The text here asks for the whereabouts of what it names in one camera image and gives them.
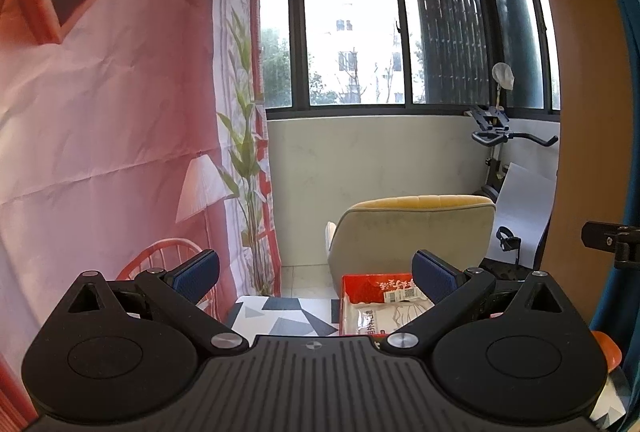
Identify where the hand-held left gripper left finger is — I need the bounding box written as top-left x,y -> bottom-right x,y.
42,249 -> 248,353

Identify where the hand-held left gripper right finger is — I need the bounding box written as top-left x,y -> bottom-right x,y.
381,249 -> 586,353

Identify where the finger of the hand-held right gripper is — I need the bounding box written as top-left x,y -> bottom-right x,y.
582,221 -> 640,270

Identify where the cream printed fabric bag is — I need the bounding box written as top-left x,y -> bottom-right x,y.
347,299 -> 436,338

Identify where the red cardboard box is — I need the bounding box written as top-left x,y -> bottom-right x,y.
337,273 -> 441,338

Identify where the yellow beige armchair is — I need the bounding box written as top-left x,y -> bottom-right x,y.
325,194 -> 497,293

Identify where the white board sheet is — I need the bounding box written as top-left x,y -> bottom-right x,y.
484,162 -> 558,265

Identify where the orange round object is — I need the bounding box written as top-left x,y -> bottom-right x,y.
592,331 -> 623,370

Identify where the wooden door panel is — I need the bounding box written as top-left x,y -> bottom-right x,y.
520,0 -> 633,277

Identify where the black exercise bike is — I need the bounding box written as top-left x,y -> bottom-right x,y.
467,104 -> 560,283

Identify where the white net on stick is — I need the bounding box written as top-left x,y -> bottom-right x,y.
491,63 -> 516,107

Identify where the pink printed backdrop cloth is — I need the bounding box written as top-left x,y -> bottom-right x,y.
0,0 -> 283,428

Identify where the dark framed window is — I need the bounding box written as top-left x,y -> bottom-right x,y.
257,0 -> 563,117

